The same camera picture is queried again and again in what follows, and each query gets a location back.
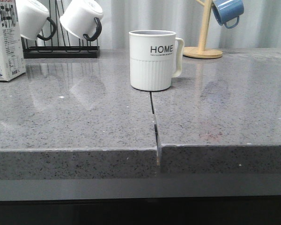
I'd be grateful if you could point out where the wooden mug tree stand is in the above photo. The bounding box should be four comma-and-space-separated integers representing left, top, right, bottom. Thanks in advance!
183, 0, 222, 59

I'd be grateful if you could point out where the white HOME mug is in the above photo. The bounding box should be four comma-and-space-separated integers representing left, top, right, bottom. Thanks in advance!
129, 30, 184, 91

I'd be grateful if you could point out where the white enamel mug black handle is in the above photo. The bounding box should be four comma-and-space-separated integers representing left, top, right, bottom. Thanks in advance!
59, 0, 103, 42

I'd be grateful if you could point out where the whole milk carton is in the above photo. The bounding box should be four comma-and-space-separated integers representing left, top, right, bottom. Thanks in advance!
0, 0, 26, 82

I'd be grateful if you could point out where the black wire mug rack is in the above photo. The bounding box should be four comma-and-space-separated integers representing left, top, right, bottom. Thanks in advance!
21, 0, 100, 59

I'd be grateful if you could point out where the blue enamel mug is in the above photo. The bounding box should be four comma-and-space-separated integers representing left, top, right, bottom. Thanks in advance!
212, 0, 244, 29

